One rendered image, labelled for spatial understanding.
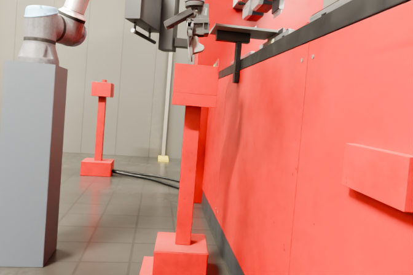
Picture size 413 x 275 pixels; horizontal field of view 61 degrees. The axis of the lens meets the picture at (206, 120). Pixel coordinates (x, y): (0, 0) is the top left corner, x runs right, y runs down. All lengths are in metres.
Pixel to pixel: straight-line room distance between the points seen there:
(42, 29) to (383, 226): 1.30
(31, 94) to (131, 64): 2.94
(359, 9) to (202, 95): 0.72
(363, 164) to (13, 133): 1.22
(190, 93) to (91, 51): 3.20
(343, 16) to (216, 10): 1.78
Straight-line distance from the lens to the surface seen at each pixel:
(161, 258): 1.38
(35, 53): 1.48
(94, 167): 3.14
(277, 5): 1.60
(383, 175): 0.54
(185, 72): 1.27
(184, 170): 1.35
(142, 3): 2.63
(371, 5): 0.65
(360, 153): 0.58
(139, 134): 4.30
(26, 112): 1.46
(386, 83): 0.58
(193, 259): 1.38
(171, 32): 2.92
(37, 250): 1.55
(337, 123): 0.69
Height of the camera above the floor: 0.66
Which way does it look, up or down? 2 degrees down
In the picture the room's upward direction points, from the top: 5 degrees clockwise
